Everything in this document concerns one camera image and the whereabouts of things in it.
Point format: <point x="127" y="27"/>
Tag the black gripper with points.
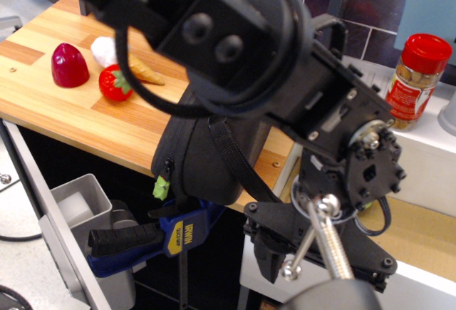
<point x="284" y="234"/>

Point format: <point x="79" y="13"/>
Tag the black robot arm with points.
<point x="259" y="101"/>

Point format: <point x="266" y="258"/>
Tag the black zipper bag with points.
<point x="212" y="158"/>

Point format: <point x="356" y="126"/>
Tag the green zipper pull tab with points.
<point x="161" y="188"/>

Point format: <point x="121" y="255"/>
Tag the blue Irwin bar clamp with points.
<point x="174" y="234"/>

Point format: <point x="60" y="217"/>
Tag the grey metal bin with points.
<point x="87" y="210"/>

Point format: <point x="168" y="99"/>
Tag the red-lidded nut jar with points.
<point x="419" y="69"/>

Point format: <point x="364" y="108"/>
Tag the grey cylinder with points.
<point x="447" y="116"/>

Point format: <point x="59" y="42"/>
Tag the red toy strawberry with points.
<point x="113" y="85"/>

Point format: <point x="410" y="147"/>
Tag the toy ice cream cone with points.
<point x="104" y="53"/>

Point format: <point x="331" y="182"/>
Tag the dark red toy eggplant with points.
<point x="68" y="66"/>

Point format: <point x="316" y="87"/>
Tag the silver clamp screw handle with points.
<point x="320" y="211"/>

